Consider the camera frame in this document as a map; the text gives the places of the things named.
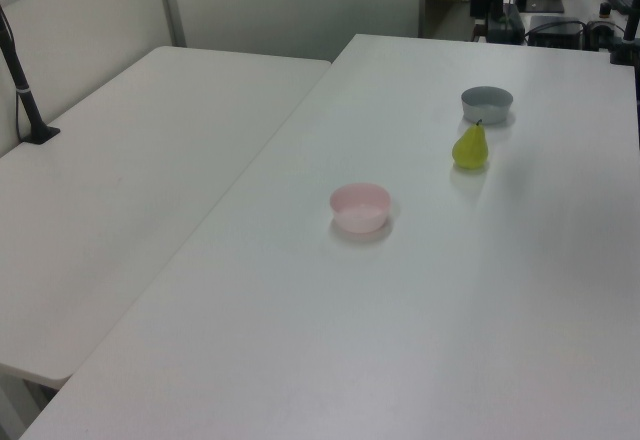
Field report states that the green yellow pear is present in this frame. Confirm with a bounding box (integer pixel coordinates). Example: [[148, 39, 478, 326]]
[[452, 119, 490, 170]]

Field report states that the grey plastic bowl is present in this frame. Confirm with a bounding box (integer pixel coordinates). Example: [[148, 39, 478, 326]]
[[460, 85, 515, 126]]

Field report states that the pink plastic bowl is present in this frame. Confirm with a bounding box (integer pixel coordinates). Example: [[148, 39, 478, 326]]
[[328, 182, 392, 234]]

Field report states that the black equipment box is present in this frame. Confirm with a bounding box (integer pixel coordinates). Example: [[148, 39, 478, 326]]
[[528, 14, 587, 50]]

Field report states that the black clamp stand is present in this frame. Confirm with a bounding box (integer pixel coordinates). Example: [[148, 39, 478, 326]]
[[608, 3, 640, 67]]

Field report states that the white side table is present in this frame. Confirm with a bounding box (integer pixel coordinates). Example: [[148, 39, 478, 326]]
[[0, 45, 333, 391]]

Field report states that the grey partition frame post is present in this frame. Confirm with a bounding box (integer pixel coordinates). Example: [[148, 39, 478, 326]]
[[153, 0, 188, 49]]

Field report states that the black camera stand pole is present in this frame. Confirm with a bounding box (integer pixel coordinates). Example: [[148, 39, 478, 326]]
[[0, 4, 62, 146]]

